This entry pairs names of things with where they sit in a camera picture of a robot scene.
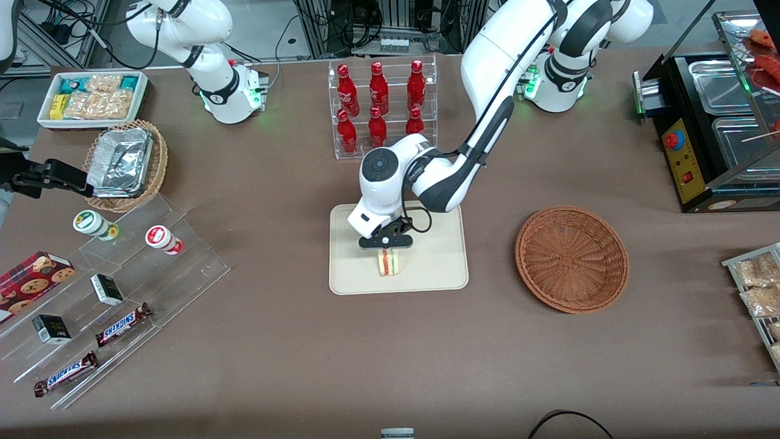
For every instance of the light grey right wrist camera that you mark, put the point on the light grey right wrist camera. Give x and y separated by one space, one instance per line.
3 207

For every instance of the white power strip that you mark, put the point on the white power strip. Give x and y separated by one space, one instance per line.
393 44

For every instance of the green lid cup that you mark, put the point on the green lid cup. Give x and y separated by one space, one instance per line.
90 222

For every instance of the large clear cookie bag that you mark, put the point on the large clear cookie bag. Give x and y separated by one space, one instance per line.
97 105

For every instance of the red lid cup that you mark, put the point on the red lid cup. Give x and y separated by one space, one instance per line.
159 236

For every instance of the small clear cookie bag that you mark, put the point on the small clear cookie bag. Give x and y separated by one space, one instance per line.
103 83

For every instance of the aluminium frame rack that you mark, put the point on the aluminium frame rack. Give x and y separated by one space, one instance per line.
55 24

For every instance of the small black box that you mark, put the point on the small black box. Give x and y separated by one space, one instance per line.
107 289
52 329

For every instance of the yellow snack packet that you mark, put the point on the yellow snack packet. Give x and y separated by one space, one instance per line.
58 107

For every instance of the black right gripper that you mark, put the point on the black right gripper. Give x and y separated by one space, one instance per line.
53 172

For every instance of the clear snack bag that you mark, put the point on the clear snack bag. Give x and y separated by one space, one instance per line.
755 271
775 330
762 302
776 352

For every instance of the small grey box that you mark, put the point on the small grey box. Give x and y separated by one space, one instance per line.
397 433

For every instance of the stack of foil trays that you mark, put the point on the stack of foil trays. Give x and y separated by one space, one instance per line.
120 161

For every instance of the Snickers bar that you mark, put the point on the Snickers bar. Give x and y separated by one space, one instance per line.
122 325
66 374

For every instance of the triangular sandwich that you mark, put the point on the triangular sandwich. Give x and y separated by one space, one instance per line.
389 263

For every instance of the light grey left wrist camera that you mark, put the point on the light grey left wrist camera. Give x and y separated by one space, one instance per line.
364 221

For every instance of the brown round wicker basket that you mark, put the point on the brown round wicker basket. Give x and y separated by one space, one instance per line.
570 259

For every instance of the white snack bin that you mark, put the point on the white snack bin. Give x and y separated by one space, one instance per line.
44 113

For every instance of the clear acrylic bottle rack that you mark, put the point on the clear acrylic bottle rack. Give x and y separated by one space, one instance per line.
396 103

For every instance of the red cola bottle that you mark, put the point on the red cola bottle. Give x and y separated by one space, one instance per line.
378 90
347 91
414 124
347 134
416 86
377 128

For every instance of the clear acrylic step shelf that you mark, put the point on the clear acrylic step shelf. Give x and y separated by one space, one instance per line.
183 268

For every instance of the red sausage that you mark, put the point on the red sausage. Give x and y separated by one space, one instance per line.
765 39
769 68

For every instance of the wicker basket with foil trays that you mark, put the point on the wicker basket with foil trays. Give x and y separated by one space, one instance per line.
159 158

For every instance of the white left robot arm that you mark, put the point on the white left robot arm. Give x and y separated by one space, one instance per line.
487 55

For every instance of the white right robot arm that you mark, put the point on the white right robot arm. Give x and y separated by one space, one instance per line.
213 91

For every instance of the light grey wrist camera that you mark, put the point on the light grey wrist camera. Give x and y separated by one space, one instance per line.
364 221
3 207

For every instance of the cream plastic tray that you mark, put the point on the cream plastic tray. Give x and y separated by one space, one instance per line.
439 262

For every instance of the teal snack packet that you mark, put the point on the teal snack packet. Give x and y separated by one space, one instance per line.
73 84
129 83

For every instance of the black food warmer appliance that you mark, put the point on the black food warmer appliance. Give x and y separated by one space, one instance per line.
691 177

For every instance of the grey snack tray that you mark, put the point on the grey snack tray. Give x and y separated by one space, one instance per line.
762 329

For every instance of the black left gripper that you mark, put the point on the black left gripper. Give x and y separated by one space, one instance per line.
396 228

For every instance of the wooden skewer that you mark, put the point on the wooden skewer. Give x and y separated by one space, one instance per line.
762 136

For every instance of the red cookie box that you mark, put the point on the red cookie box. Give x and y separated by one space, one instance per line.
30 281

